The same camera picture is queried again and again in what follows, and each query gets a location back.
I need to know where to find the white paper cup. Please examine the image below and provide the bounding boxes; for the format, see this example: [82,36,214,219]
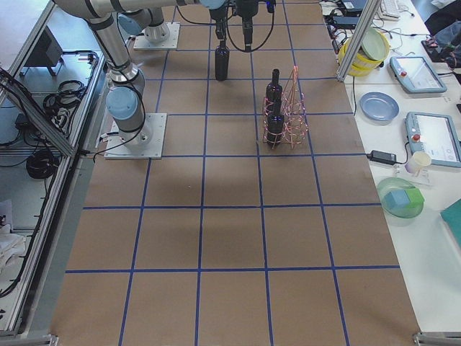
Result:
[405,151,431,174]

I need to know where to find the green translucent bowl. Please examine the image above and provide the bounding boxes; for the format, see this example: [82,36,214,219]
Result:
[377,177,425,218]

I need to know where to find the light green plate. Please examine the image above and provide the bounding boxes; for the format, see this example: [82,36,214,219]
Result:
[361,27,387,61]

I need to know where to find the blue plate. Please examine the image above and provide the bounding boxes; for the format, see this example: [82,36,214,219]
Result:
[359,92,400,122]

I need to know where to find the green foam cube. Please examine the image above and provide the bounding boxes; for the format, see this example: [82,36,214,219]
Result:
[404,187,424,208]

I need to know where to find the teach pendant far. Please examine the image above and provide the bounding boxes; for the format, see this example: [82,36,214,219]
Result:
[389,56,447,94]

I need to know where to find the dark glass wine bottle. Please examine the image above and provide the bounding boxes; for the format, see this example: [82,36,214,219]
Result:
[215,40,230,81]

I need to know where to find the copper wire wine rack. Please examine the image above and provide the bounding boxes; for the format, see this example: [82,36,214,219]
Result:
[262,65,308,148]

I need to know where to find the teach pendant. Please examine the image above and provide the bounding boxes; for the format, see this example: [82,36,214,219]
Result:
[389,56,447,94]
[405,112,460,168]

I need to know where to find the aluminium frame post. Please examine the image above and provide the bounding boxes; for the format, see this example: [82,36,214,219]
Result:
[336,0,380,82]

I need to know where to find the black power brick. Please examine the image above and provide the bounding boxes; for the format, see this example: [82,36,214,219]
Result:
[367,150,397,165]

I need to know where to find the dark wine bottle in rack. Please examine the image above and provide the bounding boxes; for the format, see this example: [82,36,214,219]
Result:
[266,68,282,102]

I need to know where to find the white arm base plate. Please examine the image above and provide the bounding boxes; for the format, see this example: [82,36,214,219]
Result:
[104,113,167,159]
[133,22,180,50]

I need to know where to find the yellow bamboo steamer stack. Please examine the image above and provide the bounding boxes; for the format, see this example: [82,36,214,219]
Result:
[348,30,390,77]

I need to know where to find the blue foam cube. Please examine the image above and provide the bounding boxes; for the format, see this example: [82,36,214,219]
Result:
[382,190,408,210]

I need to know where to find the teach pendant near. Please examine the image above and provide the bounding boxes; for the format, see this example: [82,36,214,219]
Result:
[405,112,460,168]

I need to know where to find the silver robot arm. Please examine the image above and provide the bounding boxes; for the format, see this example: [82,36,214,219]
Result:
[56,1,227,158]
[117,1,259,53]

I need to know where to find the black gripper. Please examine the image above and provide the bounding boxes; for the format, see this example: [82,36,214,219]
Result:
[236,0,259,50]
[210,7,227,40]

